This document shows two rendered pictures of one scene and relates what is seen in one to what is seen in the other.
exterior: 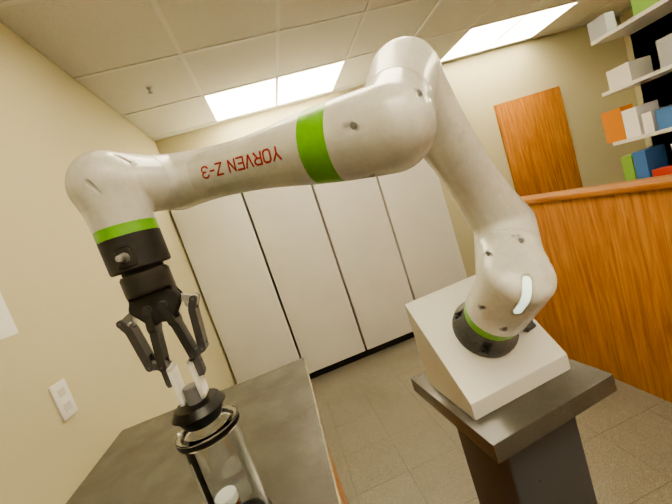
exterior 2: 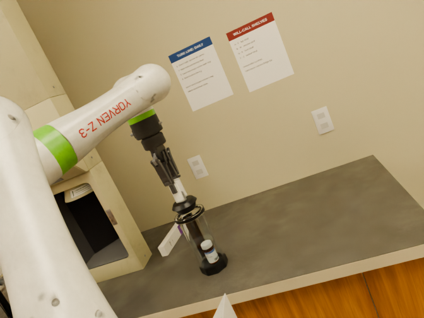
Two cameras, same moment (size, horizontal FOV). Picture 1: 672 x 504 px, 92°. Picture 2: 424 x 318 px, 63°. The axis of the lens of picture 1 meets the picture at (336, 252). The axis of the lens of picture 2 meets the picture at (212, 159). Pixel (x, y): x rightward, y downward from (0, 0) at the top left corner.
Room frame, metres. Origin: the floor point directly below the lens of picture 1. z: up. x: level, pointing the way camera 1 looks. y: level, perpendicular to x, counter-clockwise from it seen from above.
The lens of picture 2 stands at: (1.15, -0.63, 1.56)
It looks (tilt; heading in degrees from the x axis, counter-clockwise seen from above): 13 degrees down; 115
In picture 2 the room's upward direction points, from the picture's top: 24 degrees counter-clockwise
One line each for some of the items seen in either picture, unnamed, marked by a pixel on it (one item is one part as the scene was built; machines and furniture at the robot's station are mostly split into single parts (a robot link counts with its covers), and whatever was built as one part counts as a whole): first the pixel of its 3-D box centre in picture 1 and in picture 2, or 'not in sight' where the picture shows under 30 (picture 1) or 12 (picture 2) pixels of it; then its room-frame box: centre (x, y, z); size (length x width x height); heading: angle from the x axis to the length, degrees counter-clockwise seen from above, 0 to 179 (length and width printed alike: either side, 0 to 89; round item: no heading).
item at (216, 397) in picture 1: (197, 402); (183, 201); (0.54, 0.31, 1.21); 0.09 x 0.09 x 0.07
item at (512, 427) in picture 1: (499, 383); not in sight; (0.75, -0.28, 0.92); 0.32 x 0.32 x 0.04; 14
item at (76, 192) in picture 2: not in sight; (81, 186); (0.03, 0.46, 1.34); 0.18 x 0.18 x 0.05
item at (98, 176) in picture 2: not in sight; (82, 189); (0.00, 0.48, 1.33); 0.32 x 0.25 x 0.77; 9
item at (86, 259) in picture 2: not in sight; (97, 215); (0.00, 0.48, 1.19); 0.26 x 0.24 x 0.35; 9
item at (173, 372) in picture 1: (178, 383); (178, 188); (0.54, 0.33, 1.25); 0.03 x 0.01 x 0.07; 8
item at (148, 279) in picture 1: (153, 295); (157, 148); (0.54, 0.31, 1.41); 0.08 x 0.07 x 0.09; 98
